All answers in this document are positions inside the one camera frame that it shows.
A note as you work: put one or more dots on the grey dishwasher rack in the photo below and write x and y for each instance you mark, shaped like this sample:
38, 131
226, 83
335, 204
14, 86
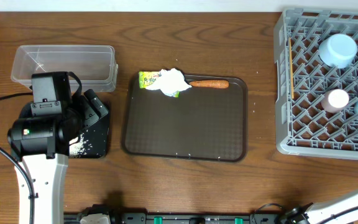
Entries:
303, 127

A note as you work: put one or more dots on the light blue bowl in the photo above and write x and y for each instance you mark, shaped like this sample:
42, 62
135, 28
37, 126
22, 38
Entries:
338, 50

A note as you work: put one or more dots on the white tissue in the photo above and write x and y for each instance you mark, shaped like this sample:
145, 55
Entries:
169, 82

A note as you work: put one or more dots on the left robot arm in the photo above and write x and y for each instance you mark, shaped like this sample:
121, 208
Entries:
41, 180

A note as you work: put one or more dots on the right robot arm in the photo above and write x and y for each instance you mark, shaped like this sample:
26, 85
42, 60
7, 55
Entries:
341, 210

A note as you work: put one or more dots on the dark brown serving tray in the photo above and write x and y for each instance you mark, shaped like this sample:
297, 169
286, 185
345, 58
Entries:
207, 124

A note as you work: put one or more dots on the white rice pile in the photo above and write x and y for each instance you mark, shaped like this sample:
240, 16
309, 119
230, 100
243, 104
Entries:
79, 146

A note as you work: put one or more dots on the green snack wrapper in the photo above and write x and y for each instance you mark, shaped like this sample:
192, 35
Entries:
146, 78

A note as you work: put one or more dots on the clear plastic bin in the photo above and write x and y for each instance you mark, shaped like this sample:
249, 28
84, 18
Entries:
94, 65

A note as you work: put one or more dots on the wooden chopstick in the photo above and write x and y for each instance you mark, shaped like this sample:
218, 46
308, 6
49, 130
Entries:
291, 69

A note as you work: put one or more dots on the orange carrot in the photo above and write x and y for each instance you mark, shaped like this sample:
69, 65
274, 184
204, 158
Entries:
221, 84

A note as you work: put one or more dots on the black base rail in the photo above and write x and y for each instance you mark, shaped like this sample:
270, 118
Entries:
104, 214

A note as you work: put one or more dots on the white pink cup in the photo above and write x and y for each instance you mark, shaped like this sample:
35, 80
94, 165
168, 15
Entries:
335, 100

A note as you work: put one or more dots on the black waste tray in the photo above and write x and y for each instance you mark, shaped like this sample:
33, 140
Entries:
51, 134

